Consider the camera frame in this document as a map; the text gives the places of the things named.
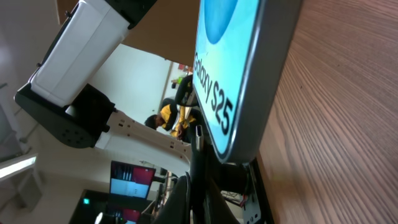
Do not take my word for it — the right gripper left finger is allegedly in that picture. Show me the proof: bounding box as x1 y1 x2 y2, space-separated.
152 173 191 224

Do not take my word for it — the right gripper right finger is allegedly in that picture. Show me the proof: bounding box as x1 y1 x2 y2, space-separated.
203 179 239 224

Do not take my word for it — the teal Galaxy S25 smartphone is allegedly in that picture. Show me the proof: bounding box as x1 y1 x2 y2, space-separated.
193 0 302 164

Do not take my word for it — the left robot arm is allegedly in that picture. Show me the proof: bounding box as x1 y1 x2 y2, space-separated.
14 1 192 176

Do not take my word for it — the laptop with red screen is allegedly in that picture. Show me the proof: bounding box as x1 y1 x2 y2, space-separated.
69 161 156 223

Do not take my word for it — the person in yellow jacket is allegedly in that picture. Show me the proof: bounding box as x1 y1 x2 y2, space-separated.
144 74 203 144

